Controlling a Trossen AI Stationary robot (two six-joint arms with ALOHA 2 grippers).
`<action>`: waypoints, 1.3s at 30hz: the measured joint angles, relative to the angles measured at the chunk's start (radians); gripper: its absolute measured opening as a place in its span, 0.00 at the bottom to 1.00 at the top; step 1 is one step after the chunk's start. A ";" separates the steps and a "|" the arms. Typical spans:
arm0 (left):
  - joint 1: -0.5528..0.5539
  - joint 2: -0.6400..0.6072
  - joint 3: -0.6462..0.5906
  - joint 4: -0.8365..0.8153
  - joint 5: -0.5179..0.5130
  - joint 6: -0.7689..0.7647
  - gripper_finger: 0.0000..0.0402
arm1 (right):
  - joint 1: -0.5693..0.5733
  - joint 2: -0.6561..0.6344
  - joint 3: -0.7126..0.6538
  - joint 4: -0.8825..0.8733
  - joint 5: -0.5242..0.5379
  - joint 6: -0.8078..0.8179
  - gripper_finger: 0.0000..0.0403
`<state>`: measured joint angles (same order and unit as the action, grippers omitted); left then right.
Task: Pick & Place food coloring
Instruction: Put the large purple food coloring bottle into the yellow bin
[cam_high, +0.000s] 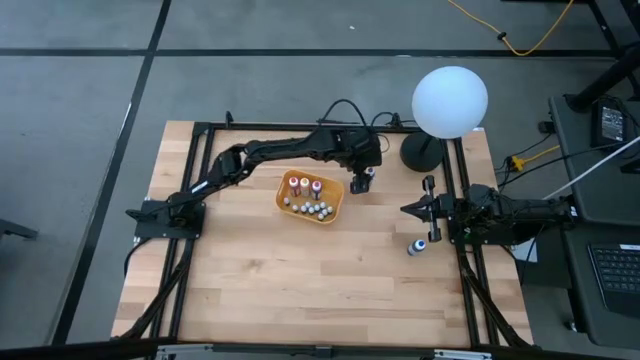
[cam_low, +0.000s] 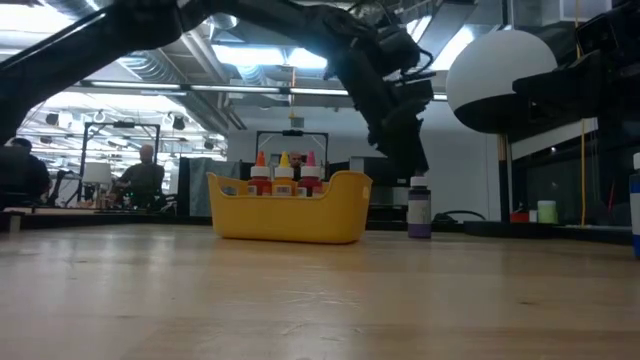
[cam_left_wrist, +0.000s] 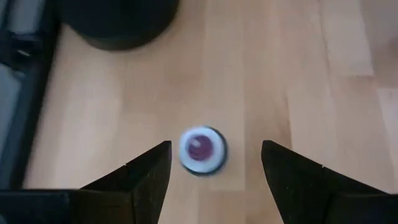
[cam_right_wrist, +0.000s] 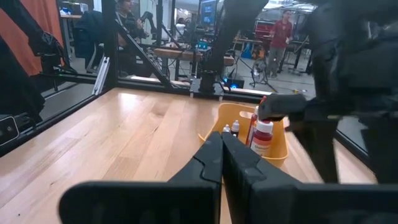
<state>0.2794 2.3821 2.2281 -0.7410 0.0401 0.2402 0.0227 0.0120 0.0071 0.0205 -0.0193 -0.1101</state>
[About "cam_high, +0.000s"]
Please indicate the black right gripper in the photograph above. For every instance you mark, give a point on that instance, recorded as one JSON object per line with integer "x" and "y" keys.
{"x": 437, "y": 209}

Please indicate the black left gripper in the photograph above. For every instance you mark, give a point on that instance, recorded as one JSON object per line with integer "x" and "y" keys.
{"x": 362, "y": 150}

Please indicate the yellow plastic basket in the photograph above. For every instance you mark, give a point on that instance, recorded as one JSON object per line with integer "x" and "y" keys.
{"x": 332, "y": 192}

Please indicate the blue food colouring bottle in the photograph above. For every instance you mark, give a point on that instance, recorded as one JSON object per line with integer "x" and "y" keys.
{"x": 416, "y": 246}

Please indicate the pink food colouring bottle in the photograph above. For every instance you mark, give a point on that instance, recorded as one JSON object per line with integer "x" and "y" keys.
{"x": 316, "y": 188}

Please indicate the red food colouring bottle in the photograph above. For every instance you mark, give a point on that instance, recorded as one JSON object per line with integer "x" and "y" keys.
{"x": 294, "y": 185}

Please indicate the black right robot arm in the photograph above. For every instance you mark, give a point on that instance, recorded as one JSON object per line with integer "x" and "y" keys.
{"x": 525, "y": 210}

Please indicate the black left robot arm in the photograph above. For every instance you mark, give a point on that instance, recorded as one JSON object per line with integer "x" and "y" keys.
{"x": 280, "y": 147}

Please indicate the white globe lamp black base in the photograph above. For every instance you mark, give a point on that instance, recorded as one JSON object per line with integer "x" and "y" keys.
{"x": 450, "y": 100}

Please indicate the white paper sheet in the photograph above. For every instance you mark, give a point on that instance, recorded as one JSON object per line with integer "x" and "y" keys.
{"x": 527, "y": 250}

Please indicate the black crossbar silver brackets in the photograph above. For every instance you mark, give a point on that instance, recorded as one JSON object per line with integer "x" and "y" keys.
{"x": 320, "y": 352}

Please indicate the black side desk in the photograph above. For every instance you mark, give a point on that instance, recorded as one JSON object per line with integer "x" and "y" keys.
{"x": 575, "y": 280}

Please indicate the white rod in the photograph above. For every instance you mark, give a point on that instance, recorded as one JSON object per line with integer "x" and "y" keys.
{"x": 610, "y": 160}

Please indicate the black laptop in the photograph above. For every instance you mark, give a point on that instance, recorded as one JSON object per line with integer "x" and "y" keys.
{"x": 617, "y": 275}

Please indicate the black power adapter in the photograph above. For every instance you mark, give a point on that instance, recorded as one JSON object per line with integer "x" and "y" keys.
{"x": 611, "y": 124}

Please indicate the black stand leg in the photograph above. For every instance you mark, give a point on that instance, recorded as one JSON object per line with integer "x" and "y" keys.
{"x": 605, "y": 80}

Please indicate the grey furniture leg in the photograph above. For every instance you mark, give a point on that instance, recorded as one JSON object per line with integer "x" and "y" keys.
{"x": 15, "y": 229}

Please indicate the black aluminium rig frame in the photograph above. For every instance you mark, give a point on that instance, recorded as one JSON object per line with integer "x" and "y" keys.
{"x": 220, "y": 126}

